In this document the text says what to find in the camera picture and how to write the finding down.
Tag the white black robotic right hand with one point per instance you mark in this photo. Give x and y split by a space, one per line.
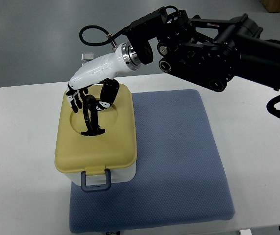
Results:
124 59

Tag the yellow storage box lid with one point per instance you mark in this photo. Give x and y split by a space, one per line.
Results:
96 155

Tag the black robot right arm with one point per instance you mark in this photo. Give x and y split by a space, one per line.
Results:
208 53

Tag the white storage box base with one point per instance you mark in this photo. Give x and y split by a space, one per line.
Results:
117 176

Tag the brown cardboard box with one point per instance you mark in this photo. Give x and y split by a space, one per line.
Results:
272 6

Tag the upper metal floor plate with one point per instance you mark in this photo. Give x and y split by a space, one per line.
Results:
87 56

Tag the blue quilted mat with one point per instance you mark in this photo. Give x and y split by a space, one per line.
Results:
179 176

